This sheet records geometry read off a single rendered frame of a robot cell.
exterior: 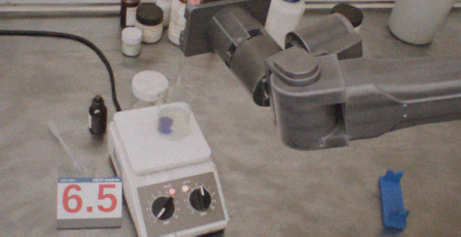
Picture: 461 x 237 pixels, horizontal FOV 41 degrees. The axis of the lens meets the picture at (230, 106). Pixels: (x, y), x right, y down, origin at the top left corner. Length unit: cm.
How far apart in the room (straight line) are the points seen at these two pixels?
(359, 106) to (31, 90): 69
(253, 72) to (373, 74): 12
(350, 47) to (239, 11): 13
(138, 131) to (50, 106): 22
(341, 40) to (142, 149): 37
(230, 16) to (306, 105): 16
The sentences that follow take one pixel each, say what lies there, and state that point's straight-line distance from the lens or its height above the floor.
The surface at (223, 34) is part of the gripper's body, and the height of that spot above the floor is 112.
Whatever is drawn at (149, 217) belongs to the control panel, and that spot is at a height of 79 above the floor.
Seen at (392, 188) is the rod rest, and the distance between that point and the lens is 105.
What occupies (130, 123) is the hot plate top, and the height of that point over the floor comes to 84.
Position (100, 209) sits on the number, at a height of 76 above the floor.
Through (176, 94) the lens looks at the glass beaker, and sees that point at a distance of 90.
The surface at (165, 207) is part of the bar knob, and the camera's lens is 86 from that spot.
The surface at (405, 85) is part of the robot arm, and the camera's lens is 56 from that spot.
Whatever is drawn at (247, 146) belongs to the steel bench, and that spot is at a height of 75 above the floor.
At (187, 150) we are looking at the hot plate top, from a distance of 90.
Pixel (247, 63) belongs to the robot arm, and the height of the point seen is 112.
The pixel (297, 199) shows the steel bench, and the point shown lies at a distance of 99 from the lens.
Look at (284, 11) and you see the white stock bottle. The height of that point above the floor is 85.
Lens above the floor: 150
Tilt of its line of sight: 43 degrees down
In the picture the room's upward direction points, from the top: 12 degrees clockwise
